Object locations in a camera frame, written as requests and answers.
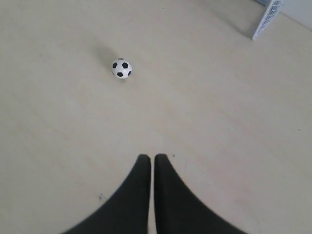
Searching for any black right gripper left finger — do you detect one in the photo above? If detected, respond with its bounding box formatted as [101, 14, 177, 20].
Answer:
[65, 154, 151, 234]

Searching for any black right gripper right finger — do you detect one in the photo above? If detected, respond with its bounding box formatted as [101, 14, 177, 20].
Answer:
[154, 154, 244, 234]

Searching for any black and white mini soccer ball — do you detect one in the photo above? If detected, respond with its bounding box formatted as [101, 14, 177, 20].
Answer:
[111, 58, 132, 79]

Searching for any light blue miniature soccer goal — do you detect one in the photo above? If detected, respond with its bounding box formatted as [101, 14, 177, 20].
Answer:
[252, 0, 284, 40]

